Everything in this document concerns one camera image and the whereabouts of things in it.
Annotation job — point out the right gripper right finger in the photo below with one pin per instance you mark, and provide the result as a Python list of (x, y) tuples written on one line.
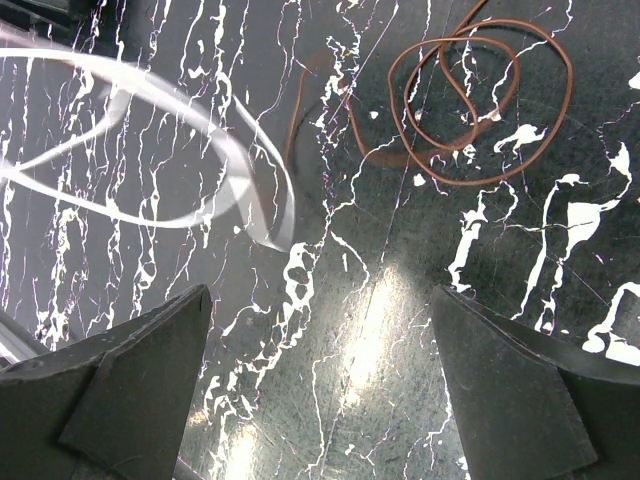
[(528, 406)]

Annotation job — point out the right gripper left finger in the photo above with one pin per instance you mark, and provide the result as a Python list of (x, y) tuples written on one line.
[(111, 406)]

